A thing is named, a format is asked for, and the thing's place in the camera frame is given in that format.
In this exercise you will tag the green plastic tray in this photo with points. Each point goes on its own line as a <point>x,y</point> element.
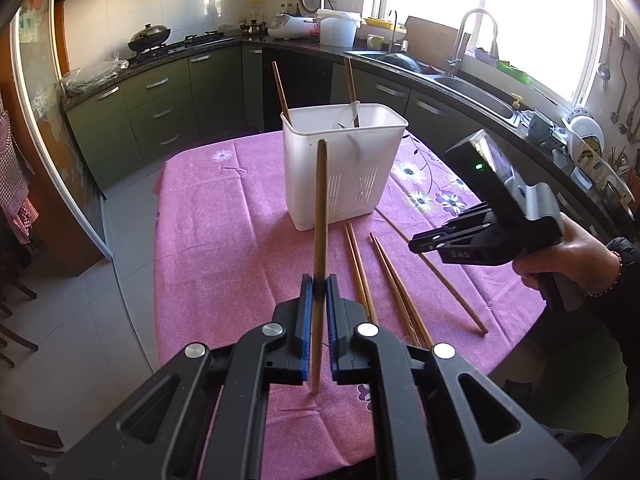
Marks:
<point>515,72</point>

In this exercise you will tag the steel kitchen faucet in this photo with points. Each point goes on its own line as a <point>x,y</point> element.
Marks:
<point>457,45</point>

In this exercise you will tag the steel double sink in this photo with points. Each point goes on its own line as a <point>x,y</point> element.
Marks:
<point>480,92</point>

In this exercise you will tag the hanging metal ladles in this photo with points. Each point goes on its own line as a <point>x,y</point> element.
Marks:
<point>622,75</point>

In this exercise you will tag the yellow plastic tray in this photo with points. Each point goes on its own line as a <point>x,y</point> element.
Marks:
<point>377,22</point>

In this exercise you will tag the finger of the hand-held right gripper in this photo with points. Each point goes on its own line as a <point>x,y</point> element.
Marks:
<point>440,245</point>
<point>472,216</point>

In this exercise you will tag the dark wooden chair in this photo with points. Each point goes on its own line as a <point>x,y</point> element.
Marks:
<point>15,285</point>

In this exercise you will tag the grey ceramic mug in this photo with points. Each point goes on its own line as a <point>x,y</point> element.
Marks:
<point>540,127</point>

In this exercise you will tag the person's right forearm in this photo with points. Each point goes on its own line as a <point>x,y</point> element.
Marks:
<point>625,300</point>

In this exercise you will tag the clear plastic spoon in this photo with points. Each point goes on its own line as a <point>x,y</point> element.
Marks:
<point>354,110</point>

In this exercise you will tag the sliding glass door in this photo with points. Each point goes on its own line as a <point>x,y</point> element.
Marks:
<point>45,85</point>

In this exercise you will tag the brown wooden chopstick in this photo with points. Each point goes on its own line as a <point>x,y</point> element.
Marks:
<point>320,210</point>
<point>281,90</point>
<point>350,80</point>

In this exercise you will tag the pink checked apron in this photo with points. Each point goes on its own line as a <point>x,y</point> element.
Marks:
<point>12,170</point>

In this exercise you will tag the black gas stove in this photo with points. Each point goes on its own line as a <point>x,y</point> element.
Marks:
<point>200,40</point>

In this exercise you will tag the white rice cooker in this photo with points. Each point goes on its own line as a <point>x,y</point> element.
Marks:
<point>292,27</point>

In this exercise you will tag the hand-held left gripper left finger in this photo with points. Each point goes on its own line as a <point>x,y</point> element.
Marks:
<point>306,330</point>

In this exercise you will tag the black pan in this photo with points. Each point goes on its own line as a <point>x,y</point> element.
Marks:
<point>405,61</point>

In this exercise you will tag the row of wooden chopsticks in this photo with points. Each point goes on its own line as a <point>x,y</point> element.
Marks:
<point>398,285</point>

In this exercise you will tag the small dark pot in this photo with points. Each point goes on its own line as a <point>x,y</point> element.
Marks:
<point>255,27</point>

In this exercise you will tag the bright kitchen window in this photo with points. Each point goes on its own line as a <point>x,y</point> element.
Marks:
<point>525,10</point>

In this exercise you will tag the white plastic bucket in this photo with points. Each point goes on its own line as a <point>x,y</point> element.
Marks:
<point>337,30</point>

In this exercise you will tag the wooden cutting board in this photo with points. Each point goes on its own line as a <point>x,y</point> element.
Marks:
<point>430,40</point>

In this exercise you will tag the green lower kitchen cabinets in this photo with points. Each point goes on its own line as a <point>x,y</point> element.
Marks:
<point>155,105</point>

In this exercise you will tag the clear plastic bag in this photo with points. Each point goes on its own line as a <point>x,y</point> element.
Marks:
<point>95,76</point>

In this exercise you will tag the white dish rack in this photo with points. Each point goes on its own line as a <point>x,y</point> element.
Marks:
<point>597,170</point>

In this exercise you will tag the pink floral tablecloth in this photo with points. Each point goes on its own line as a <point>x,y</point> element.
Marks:
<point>225,260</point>

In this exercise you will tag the white plastic utensil holder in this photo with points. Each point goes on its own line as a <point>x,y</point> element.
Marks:
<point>300,185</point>

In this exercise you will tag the black wok with lid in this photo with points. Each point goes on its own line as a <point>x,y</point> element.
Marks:
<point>149,36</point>

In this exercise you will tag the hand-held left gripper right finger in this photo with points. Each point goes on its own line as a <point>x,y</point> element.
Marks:
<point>334,357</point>

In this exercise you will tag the person's right hand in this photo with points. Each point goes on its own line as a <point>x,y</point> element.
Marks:
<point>585,260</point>

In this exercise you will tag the white patterned plate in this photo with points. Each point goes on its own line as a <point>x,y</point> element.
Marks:
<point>587,130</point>

